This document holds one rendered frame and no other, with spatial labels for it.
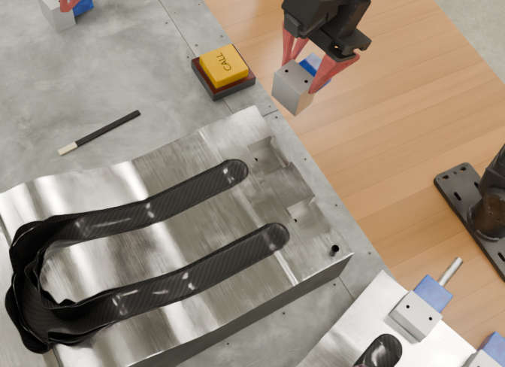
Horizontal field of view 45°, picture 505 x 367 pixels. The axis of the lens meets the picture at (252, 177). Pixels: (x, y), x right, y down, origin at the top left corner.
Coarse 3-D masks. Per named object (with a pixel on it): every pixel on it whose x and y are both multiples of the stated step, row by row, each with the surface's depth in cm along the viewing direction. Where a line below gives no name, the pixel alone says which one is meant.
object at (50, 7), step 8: (40, 0) 100; (48, 0) 99; (56, 0) 99; (80, 0) 101; (88, 0) 102; (48, 8) 98; (56, 8) 98; (72, 8) 101; (80, 8) 102; (88, 8) 103; (48, 16) 101; (56, 16) 100; (64, 16) 101; (72, 16) 102; (56, 24) 101; (64, 24) 102; (72, 24) 103
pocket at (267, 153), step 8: (256, 144) 86; (264, 144) 87; (272, 144) 87; (256, 152) 88; (264, 152) 88; (272, 152) 88; (280, 152) 86; (256, 160) 88; (264, 160) 87; (272, 160) 87; (280, 160) 86; (264, 168) 86; (272, 168) 86; (280, 168) 87
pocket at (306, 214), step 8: (304, 200) 82; (312, 200) 83; (288, 208) 81; (296, 208) 83; (304, 208) 84; (312, 208) 83; (296, 216) 83; (304, 216) 83; (312, 216) 83; (320, 216) 82; (304, 224) 83; (312, 224) 83; (320, 224) 83; (328, 224) 82; (304, 232) 82; (312, 232) 82; (320, 232) 82
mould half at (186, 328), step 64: (256, 128) 86; (64, 192) 75; (128, 192) 80; (256, 192) 81; (0, 256) 77; (64, 256) 70; (128, 256) 74; (192, 256) 77; (320, 256) 78; (0, 320) 73; (128, 320) 68; (192, 320) 72; (256, 320) 82
